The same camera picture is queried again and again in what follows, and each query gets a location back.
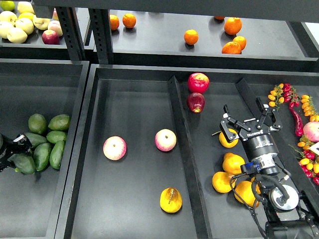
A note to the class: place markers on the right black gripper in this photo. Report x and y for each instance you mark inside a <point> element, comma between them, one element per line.
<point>255,135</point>

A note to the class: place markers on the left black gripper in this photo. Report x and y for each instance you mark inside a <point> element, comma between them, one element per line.
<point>8,147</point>

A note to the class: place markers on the dark green avocado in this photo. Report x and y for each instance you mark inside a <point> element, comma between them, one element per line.
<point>35,139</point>
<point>23,163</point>

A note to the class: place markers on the yellow pear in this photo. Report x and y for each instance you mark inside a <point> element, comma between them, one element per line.
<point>223,141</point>
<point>170,200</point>
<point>244,190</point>
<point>232,163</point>
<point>222,182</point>

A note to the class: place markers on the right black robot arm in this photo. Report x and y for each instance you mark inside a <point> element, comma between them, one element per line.
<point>276,209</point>

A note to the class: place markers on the green avocado middle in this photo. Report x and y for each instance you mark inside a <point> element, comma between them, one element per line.
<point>41,156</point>

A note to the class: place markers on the yellow pear top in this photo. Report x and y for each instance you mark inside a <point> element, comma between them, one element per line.
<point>223,141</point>

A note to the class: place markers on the green avocado top left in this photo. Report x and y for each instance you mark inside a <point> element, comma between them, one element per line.
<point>37,124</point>

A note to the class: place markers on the green avocado lower right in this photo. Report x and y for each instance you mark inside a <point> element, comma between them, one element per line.
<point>57,154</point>

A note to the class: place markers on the green avocado centre right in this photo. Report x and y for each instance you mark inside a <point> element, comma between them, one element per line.
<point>55,136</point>

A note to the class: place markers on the green avocado top right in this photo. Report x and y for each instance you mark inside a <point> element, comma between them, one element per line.
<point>60,122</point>

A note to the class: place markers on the yellow pear bottom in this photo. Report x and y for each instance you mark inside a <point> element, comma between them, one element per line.
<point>244,190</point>

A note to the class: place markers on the cherry tomato vine left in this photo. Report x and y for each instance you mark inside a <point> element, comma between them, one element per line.
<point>276,96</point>

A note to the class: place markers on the red chili pepper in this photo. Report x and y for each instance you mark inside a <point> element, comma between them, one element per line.
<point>298,121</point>

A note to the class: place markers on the black left tray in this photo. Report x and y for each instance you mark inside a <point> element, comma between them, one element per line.
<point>30,204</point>

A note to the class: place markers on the black tray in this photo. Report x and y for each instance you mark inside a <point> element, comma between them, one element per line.
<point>121,199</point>
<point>30,204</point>

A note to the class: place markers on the dark red apple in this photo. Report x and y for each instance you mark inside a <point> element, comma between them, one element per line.
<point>196,102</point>

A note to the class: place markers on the orange cherry tomato vine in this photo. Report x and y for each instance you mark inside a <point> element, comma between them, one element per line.
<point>309,108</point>

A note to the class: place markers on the pink apple at right edge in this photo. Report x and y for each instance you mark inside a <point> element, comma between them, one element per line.
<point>311,131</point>

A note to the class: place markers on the bright red apple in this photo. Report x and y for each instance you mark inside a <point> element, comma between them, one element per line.
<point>198,83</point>

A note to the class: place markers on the orange on shelf front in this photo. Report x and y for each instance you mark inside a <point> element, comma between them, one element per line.
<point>231,47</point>

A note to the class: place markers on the orange on shelf right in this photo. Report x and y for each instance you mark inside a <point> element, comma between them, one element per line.
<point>241,40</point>

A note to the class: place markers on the large orange on shelf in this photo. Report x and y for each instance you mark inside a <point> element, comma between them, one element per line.
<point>233,25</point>

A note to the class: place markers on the pink apple left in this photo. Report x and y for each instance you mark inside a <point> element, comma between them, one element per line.
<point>114,148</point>

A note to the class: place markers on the orange on shelf centre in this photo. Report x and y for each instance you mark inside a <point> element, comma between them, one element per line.
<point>191,37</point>

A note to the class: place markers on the black middle tray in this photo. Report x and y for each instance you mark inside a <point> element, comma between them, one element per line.
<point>121,199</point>

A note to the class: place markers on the pale yellow apple front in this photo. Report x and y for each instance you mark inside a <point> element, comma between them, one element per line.
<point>16,35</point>

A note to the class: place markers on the red apple on shelf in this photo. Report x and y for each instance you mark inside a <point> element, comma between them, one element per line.
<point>50,37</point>

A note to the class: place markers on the orange on shelf left edge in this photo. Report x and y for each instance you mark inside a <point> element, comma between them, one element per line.
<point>114,22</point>

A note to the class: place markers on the black shelf post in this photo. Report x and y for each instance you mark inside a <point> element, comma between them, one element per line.
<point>101,27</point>

